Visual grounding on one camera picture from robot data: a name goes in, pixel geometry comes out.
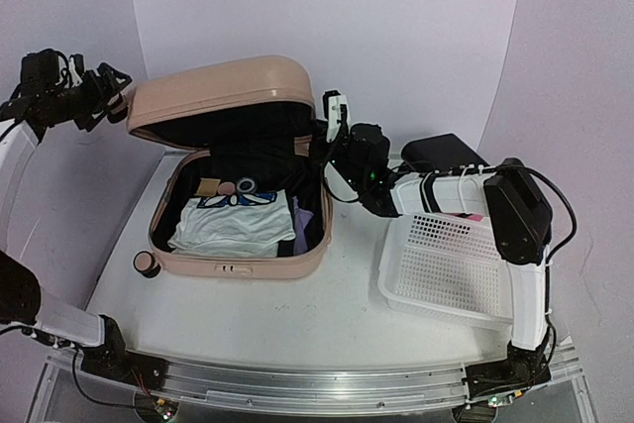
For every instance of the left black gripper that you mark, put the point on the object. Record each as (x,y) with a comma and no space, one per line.
(100,94)

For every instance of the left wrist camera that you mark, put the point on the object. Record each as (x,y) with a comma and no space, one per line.
(73,69)

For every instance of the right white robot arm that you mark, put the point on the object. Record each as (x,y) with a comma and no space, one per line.
(442,175)

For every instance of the pink hard-shell suitcase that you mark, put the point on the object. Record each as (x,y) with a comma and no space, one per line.
(246,118)

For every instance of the white perforated plastic basket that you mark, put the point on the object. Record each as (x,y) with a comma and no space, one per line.
(445,267)

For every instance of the pink round compact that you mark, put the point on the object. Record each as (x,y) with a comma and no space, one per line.
(226,188)

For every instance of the purple folded garment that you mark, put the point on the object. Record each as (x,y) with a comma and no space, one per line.
(301,219)

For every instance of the tan square compact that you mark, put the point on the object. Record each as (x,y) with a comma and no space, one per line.
(208,187)

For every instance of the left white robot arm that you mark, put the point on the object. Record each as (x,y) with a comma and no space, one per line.
(26,306)

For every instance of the white printed t-shirt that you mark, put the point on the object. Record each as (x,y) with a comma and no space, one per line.
(235,226)

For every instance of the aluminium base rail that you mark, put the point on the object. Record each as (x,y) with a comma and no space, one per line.
(330,392)

